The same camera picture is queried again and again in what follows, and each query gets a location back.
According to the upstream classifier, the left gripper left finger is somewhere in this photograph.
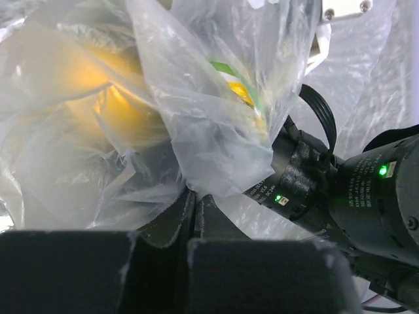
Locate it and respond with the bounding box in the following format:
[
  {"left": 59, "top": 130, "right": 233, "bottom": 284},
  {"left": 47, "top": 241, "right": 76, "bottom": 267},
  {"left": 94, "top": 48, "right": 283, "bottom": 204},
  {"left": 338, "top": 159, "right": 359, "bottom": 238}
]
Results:
[{"left": 1, "top": 190, "right": 196, "bottom": 313}]

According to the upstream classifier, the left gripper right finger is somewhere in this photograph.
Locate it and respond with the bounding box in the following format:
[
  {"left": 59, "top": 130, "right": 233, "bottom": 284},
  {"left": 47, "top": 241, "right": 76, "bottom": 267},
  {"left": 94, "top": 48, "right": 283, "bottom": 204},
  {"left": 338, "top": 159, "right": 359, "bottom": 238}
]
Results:
[{"left": 187, "top": 196, "right": 360, "bottom": 313}]

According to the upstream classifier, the transparent plastic bag with fruit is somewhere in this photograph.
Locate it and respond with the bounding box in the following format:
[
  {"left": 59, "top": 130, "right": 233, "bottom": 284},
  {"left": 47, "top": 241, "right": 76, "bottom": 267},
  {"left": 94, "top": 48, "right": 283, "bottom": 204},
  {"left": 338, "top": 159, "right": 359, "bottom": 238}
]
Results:
[{"left": 1, "top": 1, "right": 399, "bottom": 239}]

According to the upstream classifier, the yellow fruit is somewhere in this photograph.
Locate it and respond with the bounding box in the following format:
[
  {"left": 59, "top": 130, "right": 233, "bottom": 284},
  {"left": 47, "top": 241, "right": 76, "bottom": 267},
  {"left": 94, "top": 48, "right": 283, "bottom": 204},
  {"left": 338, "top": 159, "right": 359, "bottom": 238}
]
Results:
[{"left": 1, "top": 41, "right": 168, "bottom": 150}]

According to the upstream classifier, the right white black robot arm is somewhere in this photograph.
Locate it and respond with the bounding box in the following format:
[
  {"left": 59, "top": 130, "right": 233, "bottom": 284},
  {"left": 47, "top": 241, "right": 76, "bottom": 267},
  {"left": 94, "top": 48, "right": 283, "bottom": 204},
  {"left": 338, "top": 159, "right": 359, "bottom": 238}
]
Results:
[{"left": 246, "top": 85, "right": 418, "bottom": 312}]

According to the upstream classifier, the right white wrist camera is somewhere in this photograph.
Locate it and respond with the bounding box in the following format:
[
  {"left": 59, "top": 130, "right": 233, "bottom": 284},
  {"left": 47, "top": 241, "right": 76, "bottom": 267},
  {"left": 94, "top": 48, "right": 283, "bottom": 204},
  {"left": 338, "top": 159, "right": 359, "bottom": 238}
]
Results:
[{"left": 305, "top": 0, "right": 374, "bottom": 75}]

